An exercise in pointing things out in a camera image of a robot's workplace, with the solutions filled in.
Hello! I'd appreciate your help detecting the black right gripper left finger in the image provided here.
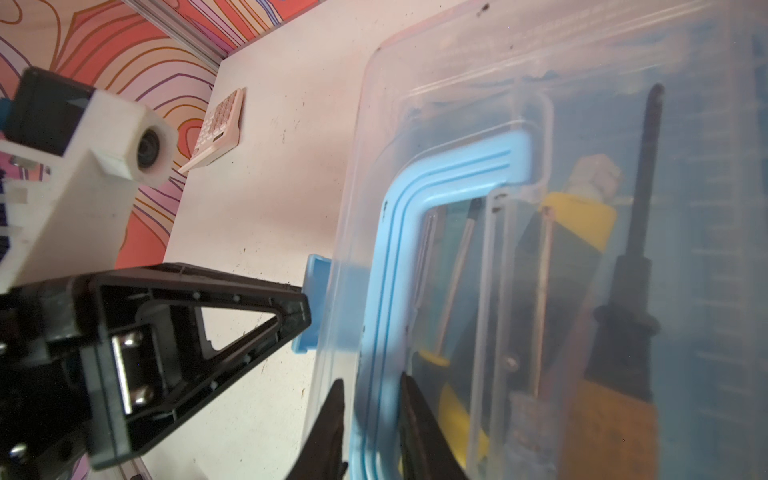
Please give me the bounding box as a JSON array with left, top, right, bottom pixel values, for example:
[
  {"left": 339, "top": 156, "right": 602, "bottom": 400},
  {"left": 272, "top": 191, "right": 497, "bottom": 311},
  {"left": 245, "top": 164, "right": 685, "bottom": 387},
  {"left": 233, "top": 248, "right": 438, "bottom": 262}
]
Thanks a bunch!
[{"left": 286, "top": 379, "right": 348, "bottom": 480}]

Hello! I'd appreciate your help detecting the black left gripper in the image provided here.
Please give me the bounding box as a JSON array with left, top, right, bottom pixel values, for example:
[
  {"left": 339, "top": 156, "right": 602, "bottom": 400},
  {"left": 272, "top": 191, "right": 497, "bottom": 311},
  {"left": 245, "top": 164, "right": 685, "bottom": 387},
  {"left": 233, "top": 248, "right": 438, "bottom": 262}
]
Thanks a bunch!
[{"left": 1, "top": 263, "right": 312, "bottom": 479}]

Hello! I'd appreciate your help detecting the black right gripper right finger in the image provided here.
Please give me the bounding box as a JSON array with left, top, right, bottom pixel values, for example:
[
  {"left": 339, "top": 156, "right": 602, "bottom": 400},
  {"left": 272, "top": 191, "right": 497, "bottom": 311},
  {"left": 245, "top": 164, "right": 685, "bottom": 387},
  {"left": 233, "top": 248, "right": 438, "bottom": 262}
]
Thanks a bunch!
[{"left": 398, "top": 373, "right": 467, "bottom": 480}]

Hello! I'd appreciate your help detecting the small yellow handled screwdriver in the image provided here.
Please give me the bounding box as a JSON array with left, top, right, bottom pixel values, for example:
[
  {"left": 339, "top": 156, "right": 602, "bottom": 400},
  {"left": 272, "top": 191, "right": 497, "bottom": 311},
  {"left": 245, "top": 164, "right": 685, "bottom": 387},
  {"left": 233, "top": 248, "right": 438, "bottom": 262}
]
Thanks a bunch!
[{"left": 410, "top": 198, "right": 483, "bottom": 467}]

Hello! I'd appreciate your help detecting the clear handled small screwdriver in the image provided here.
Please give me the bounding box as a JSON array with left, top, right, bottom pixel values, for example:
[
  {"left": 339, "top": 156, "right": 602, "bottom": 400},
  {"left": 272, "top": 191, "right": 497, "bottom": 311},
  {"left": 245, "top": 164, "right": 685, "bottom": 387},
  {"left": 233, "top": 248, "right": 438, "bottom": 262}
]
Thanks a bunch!
[{"left": 509, "top": 206, "right": 557, "bottom": 479}]

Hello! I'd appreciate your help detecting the yellow black utility knife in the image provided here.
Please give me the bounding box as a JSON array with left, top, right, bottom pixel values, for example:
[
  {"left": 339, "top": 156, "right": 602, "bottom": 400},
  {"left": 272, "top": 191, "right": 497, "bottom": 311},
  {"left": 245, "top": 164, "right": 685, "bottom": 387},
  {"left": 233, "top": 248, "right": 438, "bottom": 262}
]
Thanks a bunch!
[{"left": 450, "top": 154, "right": 623, "bottom": 405}]

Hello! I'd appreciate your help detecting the yellow black screwdriver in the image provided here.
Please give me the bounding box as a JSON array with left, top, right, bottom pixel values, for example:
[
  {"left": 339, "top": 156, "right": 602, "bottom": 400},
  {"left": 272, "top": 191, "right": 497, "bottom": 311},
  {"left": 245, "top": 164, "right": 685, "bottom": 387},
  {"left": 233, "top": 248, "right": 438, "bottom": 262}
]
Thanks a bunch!
[{"left": 558, "top": 83, "right": 665, "bottom": 479}]

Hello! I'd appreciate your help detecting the blue plastic tool box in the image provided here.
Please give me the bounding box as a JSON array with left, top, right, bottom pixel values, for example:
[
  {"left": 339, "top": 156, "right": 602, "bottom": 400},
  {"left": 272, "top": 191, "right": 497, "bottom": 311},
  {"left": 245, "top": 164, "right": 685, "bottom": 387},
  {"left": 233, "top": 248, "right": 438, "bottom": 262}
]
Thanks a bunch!
[{"left": 307, "top": 1, "right": 767, "bottom": 479}]

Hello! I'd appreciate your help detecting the white pink calculator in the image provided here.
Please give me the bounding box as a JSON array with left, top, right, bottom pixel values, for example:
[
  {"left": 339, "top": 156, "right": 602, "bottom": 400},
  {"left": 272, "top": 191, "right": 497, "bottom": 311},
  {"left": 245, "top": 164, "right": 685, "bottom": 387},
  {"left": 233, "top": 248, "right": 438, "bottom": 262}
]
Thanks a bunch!
[{"left": 179, "top": 88, "right": 246, "bottom": 175}]

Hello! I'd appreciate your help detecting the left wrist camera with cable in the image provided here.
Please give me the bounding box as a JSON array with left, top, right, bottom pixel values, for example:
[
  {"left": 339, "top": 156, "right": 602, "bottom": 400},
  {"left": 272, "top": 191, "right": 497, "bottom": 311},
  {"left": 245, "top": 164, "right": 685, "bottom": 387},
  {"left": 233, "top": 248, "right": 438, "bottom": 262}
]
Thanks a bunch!
[{"left": 1, "top": 67, "right": 179, "bottom": 292}]

